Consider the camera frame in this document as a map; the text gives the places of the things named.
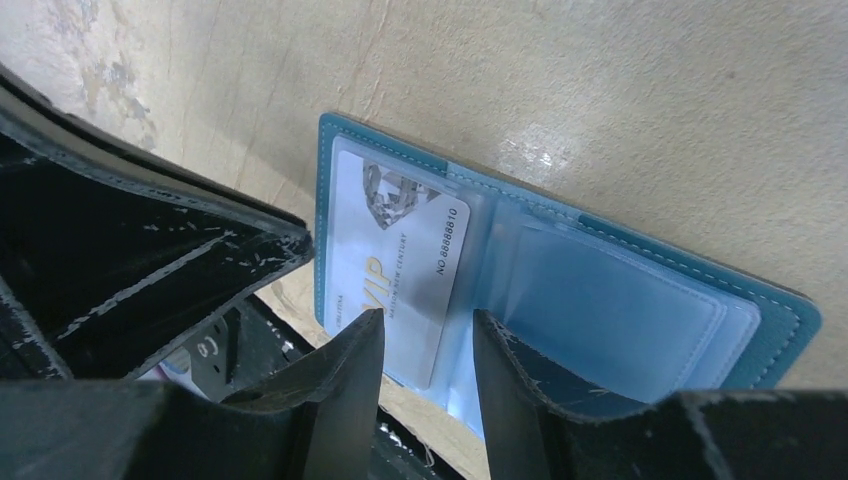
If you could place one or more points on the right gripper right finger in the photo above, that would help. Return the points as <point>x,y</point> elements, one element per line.
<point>541,421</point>

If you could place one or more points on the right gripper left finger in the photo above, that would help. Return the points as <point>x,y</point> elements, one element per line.
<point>315,419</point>

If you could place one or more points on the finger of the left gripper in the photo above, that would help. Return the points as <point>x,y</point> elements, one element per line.
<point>111,257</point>

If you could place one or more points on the blue card holder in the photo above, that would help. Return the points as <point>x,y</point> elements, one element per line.
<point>762,311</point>

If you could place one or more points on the white diamond VIP card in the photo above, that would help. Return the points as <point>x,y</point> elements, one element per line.
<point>394,244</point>

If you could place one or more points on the clear plastic card sleeves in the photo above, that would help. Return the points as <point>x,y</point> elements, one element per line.
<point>596,318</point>

